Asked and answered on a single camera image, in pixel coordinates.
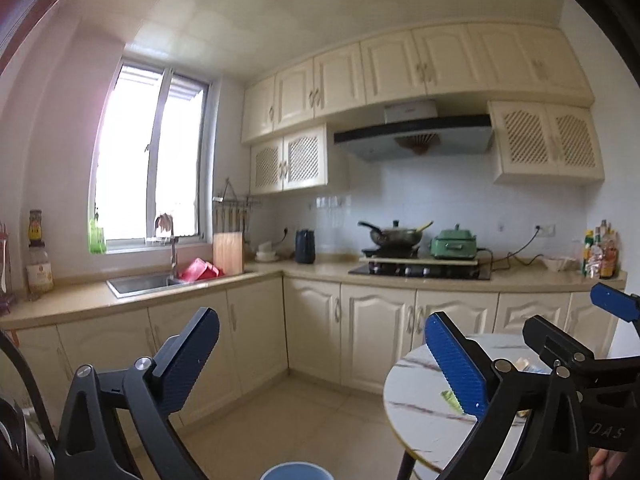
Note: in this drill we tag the white wall outlet with plug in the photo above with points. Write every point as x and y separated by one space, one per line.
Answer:
544 229

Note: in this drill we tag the green detergent bottle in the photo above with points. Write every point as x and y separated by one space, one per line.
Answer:
97 240

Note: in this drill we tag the blue plastic bucket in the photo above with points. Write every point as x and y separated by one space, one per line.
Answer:
297 472

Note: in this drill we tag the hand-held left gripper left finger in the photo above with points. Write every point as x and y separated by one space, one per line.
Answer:
192 355

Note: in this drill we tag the steel sink faucet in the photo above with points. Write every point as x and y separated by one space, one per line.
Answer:
173 255

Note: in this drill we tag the dark electric kettle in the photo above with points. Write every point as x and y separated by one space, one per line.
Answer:
305 249

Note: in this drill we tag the green electric cooker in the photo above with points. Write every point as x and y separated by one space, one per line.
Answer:
454 245

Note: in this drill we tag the pink rag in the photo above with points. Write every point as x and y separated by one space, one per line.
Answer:
165 222

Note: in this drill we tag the light wooden board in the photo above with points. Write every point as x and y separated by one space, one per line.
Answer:
415 259

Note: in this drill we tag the cluster of condiment bottles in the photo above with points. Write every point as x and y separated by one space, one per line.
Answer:
600 257

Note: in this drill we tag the steel wok with lid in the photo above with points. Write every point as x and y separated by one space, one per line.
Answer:
395 236

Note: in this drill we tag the black gas stove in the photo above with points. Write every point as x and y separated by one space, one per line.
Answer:
420 272

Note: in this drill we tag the wooden cutting board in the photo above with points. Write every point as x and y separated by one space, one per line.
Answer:
228 254

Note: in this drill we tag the round white marble table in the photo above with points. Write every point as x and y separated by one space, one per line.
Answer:
425 430

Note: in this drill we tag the cream lattice door cabinet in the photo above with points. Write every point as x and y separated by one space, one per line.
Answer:
287 162
545 142

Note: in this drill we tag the white wall switch panel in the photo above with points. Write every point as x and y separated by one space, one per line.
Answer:
332 203

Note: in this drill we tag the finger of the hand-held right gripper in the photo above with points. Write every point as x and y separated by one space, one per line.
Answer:
617 302
555 340

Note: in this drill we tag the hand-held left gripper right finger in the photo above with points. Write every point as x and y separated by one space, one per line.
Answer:
457 365

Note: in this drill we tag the dark yellow label sauce bottle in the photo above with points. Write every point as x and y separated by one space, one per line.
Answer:
36 230

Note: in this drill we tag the cream upper wall cabinet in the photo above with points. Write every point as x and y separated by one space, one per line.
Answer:
395 72

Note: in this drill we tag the green snack wrapper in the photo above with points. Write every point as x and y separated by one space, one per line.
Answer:
450 398

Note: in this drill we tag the red plastic basket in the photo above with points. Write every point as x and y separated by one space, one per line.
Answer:
200 271

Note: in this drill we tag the white bowl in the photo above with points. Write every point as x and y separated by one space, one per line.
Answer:
557 263

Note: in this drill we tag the sliding window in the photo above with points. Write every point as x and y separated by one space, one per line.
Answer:
127 160

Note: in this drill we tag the wall utensil rack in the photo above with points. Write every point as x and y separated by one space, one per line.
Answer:
235 204

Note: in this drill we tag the clear glass jar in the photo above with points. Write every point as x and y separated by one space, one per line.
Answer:
40 275

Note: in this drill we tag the stack of white bowls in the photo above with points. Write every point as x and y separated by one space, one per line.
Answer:
267 254

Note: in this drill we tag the cream base cabinet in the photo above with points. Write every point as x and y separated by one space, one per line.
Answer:
375 330

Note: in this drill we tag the black grey range hood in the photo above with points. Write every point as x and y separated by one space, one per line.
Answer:
410 135

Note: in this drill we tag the person's right hand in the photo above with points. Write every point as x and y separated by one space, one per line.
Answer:
604 466

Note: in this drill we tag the steel kitchen sink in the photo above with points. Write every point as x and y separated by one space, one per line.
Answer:
145 284

